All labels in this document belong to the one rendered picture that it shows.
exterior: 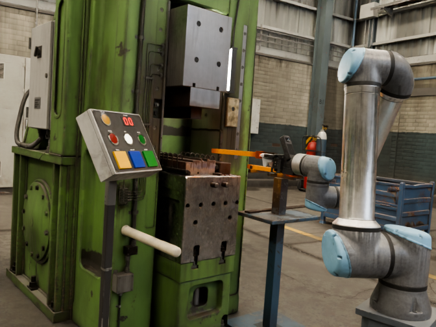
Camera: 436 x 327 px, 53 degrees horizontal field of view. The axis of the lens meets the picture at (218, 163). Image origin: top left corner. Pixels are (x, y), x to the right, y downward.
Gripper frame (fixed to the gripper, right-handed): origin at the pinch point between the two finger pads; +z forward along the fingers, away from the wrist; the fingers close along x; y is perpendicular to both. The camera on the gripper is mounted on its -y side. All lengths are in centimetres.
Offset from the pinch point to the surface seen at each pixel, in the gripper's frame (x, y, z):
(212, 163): 5.4, 9.4, 41.5
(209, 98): -0.4, -25.1, 42.3
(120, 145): -61, 1, 22
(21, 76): 58, -62, 567
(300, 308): 91, 106, 36
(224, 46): 7, -54, 43
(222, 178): 8.4, 16.6, 35.3
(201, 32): -9, -58, 43
